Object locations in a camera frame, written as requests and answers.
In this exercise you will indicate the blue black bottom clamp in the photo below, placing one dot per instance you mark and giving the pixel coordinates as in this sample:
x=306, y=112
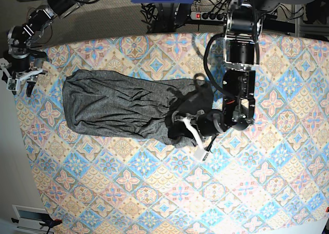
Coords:
x=51, y=224

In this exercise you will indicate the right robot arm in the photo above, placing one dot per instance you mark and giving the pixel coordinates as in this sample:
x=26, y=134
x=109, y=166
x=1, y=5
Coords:
x=22, y=62

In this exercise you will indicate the white power strip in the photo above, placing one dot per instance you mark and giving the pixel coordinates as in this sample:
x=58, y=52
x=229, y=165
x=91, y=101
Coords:
x=207, y=16

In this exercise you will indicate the white floor vent box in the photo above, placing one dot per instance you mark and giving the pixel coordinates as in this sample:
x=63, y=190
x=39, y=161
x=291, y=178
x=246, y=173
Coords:
x=29, y=219

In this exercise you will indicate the patterned tile tablecloth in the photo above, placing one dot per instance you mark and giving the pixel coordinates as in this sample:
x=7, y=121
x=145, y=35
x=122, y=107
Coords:
x=271, y=176

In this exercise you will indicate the grey t-shirt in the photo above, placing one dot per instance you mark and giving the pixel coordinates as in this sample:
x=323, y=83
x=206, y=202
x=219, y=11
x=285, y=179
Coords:
x=109, y=104

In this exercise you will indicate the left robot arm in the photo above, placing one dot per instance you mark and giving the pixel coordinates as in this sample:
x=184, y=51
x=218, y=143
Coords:
x=239, y=77

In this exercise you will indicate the aluminium frame post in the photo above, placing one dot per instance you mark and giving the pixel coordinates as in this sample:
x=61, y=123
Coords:
x=298, y=13

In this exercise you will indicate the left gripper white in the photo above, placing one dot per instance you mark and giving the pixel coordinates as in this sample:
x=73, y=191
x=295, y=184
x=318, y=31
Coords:
x=200, y=128

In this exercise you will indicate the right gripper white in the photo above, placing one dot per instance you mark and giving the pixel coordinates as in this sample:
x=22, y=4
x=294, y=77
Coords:
x=15, y=80

